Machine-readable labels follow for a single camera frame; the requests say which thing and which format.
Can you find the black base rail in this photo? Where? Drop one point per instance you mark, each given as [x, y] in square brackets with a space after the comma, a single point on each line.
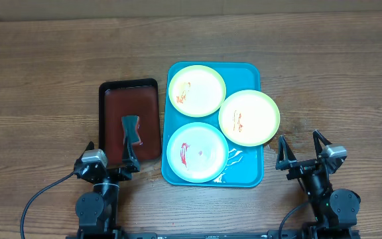
[211, 235]

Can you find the black tray with red water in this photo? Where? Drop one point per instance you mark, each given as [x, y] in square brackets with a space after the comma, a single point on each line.
[129, 98]

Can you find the light blue plate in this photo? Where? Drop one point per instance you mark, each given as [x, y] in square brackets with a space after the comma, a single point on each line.
[197, 152]

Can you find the teal plastic tray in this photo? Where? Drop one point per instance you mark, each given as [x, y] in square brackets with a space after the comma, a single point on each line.
[245, 165]

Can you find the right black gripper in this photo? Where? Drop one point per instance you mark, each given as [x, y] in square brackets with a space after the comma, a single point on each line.
[303, 166]

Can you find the yellow-green plate top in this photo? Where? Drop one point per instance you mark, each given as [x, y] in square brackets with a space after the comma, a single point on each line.
[197, 91]

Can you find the green hourglass sponge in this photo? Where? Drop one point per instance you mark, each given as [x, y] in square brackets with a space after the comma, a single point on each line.
[130, 130]

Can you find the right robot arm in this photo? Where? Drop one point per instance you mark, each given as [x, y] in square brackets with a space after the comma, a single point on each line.
[335, 211]

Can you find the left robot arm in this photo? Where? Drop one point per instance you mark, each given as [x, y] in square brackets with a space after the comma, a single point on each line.
[97, 210]

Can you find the yellow-green plate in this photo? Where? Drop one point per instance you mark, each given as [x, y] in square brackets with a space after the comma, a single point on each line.
[197, 91]
[249, 118]

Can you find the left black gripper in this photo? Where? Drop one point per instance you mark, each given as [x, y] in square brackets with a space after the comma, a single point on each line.
[129, 164]

